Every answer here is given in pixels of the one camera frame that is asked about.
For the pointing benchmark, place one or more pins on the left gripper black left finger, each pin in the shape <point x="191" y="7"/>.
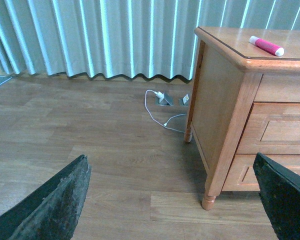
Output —
<point x="52" y="211"/>

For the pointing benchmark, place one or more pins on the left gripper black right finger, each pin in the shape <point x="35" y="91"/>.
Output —
<point x="280" y="196"/>

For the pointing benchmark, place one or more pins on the pink marker with white cap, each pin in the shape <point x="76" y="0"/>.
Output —
<point x="267" y="46"/>

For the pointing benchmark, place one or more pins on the wooden drawer cabinet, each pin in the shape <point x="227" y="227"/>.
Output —
<point x="244" y="101"/>

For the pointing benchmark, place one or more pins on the small metal floor socket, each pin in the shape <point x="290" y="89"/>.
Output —
<point x="184" y="101"/>

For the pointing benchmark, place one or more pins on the metal floor socket box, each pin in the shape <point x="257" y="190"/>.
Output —
<point x="166" y="101"/>

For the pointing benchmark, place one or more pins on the white plug adapter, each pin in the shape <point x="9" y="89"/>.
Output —
<point x="159" y="95"/>

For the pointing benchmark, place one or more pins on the pale green pleated curtain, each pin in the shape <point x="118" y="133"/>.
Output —
<point x="123" y="37"/>

